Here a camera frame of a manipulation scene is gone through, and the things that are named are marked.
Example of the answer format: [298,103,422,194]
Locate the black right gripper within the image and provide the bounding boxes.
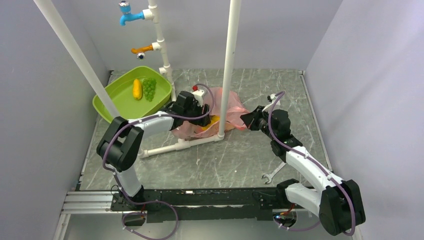
[240,105,277,141]

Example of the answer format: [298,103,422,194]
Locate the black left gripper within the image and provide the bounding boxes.
[183,100,211,128]

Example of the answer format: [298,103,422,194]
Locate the pink plastic bag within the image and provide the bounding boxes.
[171,87,249,139]

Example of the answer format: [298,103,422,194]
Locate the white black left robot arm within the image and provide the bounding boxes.
[96,90,213,210]

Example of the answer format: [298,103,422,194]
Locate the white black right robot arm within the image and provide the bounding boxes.
[240,106,366,236]

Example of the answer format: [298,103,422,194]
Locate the yellow fake fruit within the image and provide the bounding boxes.
[201,115,220,131]

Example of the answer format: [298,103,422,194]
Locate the green fake grapes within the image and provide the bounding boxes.
[142,78,157,102]

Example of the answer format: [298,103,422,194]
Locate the yellow fake corn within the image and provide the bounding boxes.
[132,78,143,100]

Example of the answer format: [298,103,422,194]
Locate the green plastic basin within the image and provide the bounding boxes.
[105,66,172,119]

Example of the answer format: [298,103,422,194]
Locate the silver wrench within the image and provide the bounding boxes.
[261,162,286,185]

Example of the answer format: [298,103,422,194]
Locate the orange plastic faucet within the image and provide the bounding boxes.
[130,44,155,60]

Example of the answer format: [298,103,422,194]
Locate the blue plastic faucet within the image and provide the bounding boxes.
[118,0,145,26]

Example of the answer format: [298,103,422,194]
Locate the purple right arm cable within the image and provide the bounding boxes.
[266,91,357,237]

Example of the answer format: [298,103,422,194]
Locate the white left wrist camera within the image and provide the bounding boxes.
[191,85,207,107]

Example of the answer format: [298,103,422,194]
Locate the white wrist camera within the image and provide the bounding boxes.
[191,85,207,107]
[264,93,281,111]

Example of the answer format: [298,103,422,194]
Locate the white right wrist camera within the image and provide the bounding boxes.
[264,93,281,111]

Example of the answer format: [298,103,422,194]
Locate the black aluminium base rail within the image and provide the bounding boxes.
[62,183,306,227]

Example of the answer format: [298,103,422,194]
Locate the white PVC pipe frame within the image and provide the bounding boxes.
[35,0,242,158]

